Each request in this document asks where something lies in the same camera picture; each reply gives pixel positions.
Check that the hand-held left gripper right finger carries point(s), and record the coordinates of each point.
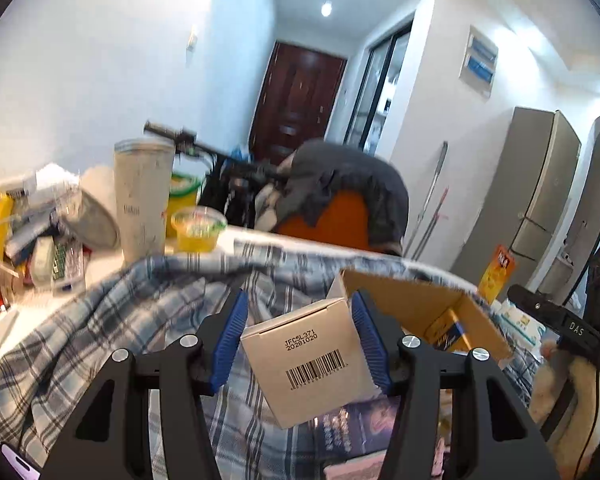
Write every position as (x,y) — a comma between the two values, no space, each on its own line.
(372,340)

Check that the green blister pack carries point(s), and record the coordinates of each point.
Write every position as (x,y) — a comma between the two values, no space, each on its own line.
(61,260)

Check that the pile of mixed small packets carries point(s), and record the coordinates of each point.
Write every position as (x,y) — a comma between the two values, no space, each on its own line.
(30,240)

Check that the dark purple cigarette carton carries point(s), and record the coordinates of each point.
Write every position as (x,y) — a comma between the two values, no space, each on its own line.
(360,425)

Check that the yellow jelly cup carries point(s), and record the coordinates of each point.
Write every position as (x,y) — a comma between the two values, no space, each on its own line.
(197,232)

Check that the smartphone with pink screen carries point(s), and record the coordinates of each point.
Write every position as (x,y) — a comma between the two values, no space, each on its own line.
(20,462)

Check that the white tissue pack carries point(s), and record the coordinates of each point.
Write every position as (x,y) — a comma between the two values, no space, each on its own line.
(520,325)

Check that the tall white patterned tumbler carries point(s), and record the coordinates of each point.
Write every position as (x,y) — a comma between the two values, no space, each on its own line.
(140,200)

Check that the brown wooden door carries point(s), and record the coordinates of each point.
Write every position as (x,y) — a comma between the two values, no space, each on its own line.
(295,105)

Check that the blue plaid cloth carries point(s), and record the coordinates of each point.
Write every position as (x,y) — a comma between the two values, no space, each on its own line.
(130,320)

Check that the orange chair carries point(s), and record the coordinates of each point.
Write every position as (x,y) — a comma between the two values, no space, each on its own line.
(330,220)

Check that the small blue box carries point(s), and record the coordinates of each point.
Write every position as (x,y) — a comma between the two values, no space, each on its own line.
(445,335)

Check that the black bicycle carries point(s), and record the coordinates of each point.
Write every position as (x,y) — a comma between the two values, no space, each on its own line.
(220,180)

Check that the dark grey crumpled jacket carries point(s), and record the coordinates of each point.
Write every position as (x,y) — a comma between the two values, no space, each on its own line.
(305,185)

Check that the white blue wall panel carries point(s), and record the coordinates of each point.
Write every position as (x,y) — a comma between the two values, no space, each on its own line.
(479,60)

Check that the yellow container with green lid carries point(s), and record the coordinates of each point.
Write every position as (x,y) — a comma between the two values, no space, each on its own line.
(182,195)

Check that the person's right hand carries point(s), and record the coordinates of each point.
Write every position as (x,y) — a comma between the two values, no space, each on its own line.
(575,395)

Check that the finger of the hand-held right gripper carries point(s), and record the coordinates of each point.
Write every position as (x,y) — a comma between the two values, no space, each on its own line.
(535,304)

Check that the chair with grey jacket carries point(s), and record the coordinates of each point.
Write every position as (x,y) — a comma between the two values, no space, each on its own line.
(370,175)

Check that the cardboard box with pretzel print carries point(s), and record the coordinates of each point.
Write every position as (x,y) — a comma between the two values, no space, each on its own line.
(430,300)

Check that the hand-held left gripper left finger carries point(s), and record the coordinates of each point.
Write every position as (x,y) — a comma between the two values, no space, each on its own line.
(230,335)

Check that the grey refrigerator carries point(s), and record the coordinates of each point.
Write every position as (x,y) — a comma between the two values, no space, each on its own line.
(525,185)

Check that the beige box with barcode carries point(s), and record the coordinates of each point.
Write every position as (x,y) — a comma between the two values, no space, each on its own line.
(310,360)

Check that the black framed glass door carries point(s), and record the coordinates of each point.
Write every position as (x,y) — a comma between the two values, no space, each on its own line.
(375,95)

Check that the orange yellow snack box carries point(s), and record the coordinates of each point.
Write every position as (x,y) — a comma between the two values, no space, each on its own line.
(495,275)

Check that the white wall switch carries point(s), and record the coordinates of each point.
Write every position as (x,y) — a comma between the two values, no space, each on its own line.
(192,39)

